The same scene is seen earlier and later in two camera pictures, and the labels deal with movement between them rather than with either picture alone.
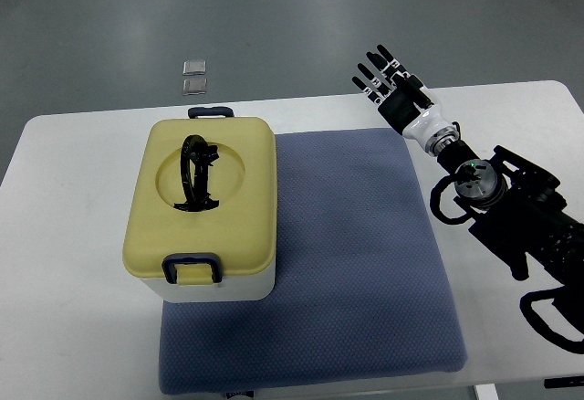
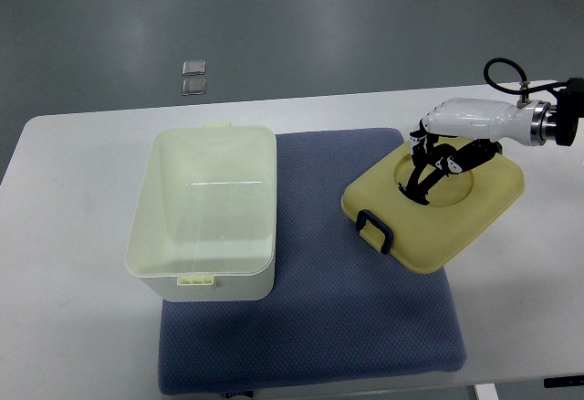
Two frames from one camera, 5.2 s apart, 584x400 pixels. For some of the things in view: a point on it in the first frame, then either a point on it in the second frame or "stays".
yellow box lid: x=241 y=230 to x=423 y=236
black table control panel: x=563 y=382 stays
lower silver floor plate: x=194 y=86 stays
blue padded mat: x=359 y=290 stays
